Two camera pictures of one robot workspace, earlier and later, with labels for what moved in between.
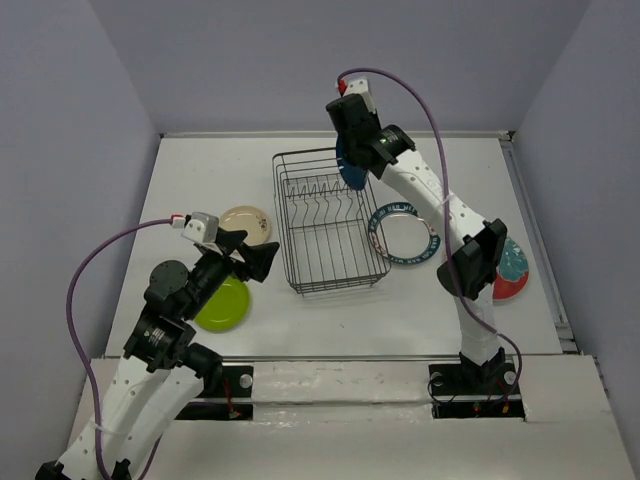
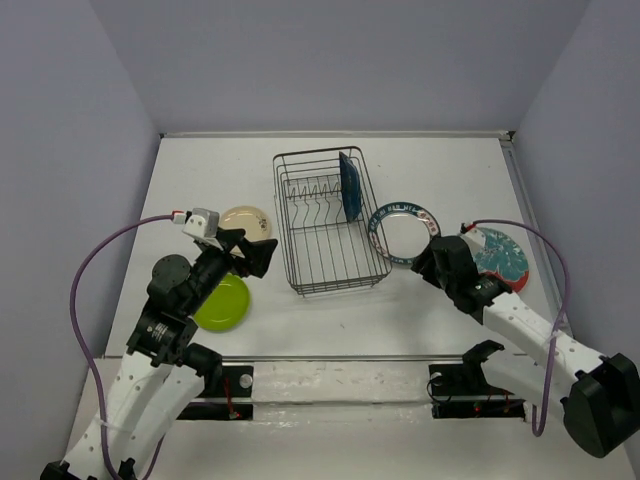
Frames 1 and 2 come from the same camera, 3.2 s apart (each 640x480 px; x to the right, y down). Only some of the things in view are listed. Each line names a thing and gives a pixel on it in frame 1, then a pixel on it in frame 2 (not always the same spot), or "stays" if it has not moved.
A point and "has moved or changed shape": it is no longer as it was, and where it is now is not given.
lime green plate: x=227 y=308 stays
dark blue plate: x=355 y=177 has moved or changed shape
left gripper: x=259 y=257 stays
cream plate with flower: x=249 y=219 stays
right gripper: x=376 y=114 -> x=421 y=260
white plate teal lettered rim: x=403 y=234 stays
